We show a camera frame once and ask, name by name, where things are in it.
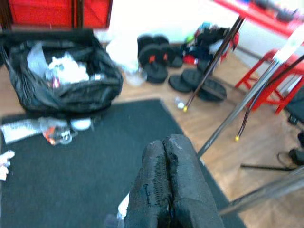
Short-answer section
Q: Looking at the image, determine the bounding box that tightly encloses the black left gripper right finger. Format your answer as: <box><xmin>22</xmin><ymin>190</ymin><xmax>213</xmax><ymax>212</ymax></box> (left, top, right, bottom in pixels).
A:
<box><xmin>163</xmin><ymin>134</ymin><xmax>225</xmax><ymax>228</ymax></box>

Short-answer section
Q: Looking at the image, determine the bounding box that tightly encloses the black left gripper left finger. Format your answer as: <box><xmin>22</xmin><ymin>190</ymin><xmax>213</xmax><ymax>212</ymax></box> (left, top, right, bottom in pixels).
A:
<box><xmin>124</xmin><ymin>140</ymin><xmax>172</xmax><ymax>228</ymax></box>

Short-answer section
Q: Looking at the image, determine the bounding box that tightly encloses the white dustpan long handle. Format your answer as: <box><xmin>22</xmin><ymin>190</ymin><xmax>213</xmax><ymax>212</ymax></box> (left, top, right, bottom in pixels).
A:
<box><xmin>196</xmin><ymin>29</ymin><xmax>304</xmax><ymax>158</ymax></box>

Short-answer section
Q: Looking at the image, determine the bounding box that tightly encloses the black floor mat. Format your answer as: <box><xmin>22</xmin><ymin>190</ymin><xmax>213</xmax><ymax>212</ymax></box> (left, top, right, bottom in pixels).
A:
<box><xmin>0</xmin><ymin>98</ymin><xmax>247</xmax><ymax>228</ymax></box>

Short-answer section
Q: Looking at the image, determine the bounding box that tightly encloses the small clear plastic wrapper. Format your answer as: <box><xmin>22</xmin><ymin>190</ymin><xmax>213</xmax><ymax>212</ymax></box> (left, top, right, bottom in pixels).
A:
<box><xmin>174</xmin><ymin>96</ymin><xmax>188</xmax><ymax>109</ymax></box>

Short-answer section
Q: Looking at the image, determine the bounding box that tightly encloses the white round plastic container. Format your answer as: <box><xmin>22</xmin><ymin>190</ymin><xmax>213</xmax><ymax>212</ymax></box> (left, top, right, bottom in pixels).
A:
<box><xmin>70</xmin><ymin>118</ymin><xmax>93</xmax><ymax>131</ymax></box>

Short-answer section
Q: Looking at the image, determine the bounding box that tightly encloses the black weight plate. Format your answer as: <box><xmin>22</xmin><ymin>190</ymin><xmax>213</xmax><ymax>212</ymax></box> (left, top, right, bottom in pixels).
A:
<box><xmin>145</xmin><ymin>62</ymin><xmax>168</xmax><ymax>84</ymax></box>
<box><xmin>196</xmin><ymin>77</ymin><xmax>228</xmax><ymax>102</ymax></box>
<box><xmin>197</xmin><ymin>59</ymin><xmax>212</xmax><ymax>72</ymax></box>
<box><xmin>168</xmin><ymin>75</ymin><xmax>193</xmax><ymax>94</ymax></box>
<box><xmin>170</xmin><ymin>56</ymin><xmax>184</xmax><ymax>69</ymax></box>
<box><xmin>181</xmin><ymin>69</ymin><xmax>205</xmax><ymax>89</ymax></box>

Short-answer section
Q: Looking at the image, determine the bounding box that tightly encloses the clear plastic bowl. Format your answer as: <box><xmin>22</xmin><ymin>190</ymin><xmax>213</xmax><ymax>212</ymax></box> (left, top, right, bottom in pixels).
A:
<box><xmin>124</xmin><ymin>67</ymin><xmax>148</xmax><ymax>86</ymax></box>

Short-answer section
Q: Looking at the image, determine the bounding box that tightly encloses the black power adapter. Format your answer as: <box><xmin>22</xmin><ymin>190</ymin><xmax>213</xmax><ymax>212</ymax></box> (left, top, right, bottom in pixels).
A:
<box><xmin>288</xmin><ymin>147</ymin><xmax>304</xmax><ymax>165</ymax></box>

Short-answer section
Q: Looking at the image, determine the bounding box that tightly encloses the red plastic stool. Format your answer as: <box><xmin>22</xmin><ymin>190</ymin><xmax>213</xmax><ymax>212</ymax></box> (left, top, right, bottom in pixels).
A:
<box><xmin>235</xmin><ymin>48</ymin><xmax>304</xmax><ymax>114</ymax></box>

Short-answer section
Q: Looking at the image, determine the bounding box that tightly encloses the black rubbish bag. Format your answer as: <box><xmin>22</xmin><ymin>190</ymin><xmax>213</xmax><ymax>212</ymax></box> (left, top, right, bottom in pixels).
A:
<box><xmin>0</xmin><ymin>29</ymin><xmax>124</xmax><ymax>114</ymax></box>

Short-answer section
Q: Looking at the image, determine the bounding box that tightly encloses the red garment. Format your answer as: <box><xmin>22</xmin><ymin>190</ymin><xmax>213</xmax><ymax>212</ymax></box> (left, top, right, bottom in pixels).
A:
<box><xmin>183</xmin><ymin>55</ymin><xmax>200</xmax><ymax>65</ymax></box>

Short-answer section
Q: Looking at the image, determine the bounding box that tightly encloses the black padded seat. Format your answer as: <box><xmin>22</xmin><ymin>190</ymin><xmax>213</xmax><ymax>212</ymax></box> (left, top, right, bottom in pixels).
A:
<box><xmin>285</xmin><ymin>94</ymin><xmax>304</xmax><ymax>125</ymax></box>

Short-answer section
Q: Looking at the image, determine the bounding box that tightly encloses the black dumbbell red collar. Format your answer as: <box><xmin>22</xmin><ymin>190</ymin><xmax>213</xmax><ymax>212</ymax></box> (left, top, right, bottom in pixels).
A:
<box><xmin>153</xmin><ymin>35</ymin><xmax>178</xmax><ymax>67</ymax></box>
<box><xmin>137</xmin><ymin>35</ymin><xmax>163</xmax><ymax>71</ymax></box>

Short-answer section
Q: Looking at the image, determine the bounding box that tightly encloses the white plastic bag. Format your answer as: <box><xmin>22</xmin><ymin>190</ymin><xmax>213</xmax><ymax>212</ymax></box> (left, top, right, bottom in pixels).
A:
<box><xmin>105</xmin><ymin>39</ymin><xmax>141</xmax><ymax>72</ymax></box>

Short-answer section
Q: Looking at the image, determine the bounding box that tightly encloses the clear plastic packaging bag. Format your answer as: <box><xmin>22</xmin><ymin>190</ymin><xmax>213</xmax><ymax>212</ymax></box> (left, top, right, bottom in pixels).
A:
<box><xmin>0</xmin><ymin>118</ymin><xmax>46</xmax><ymax>145</ymax></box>

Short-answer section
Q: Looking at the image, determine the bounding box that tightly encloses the white plastic part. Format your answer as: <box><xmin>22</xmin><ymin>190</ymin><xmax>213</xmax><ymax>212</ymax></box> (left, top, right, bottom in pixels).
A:
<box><xmin>0</xmin><ymin>151</ymin><xmax>15</xmax><ymax>182</ymax></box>

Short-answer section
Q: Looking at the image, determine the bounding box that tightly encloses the white plastic rubbish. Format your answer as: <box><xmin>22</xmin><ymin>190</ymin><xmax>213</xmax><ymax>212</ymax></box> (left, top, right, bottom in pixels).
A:
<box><xmin>26</xmin><ymin>44</ymin><xmax>102</xmax><ymax>84</ymax></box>

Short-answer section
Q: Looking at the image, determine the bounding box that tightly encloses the dark clothes pile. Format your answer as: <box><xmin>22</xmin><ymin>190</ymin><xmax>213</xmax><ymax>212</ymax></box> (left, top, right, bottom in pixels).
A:
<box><xmin>182</xmin><ymin>22</ymin><xmax>238</xmax><ymax>65</ymax></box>

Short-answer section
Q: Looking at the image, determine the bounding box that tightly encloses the red folding table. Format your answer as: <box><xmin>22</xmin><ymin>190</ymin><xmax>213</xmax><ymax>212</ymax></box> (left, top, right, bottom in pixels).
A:
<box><xmin>183</xmin><ymin>0</ymin><xmax>304</xmax><ymax>143</ymax></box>

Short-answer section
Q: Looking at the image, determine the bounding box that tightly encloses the red folded table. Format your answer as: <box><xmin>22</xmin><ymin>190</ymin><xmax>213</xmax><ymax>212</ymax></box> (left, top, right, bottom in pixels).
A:
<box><xmin>0</xmin><ymin>0</ymin><xmax>114</xmax><ymax>30</ymax></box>

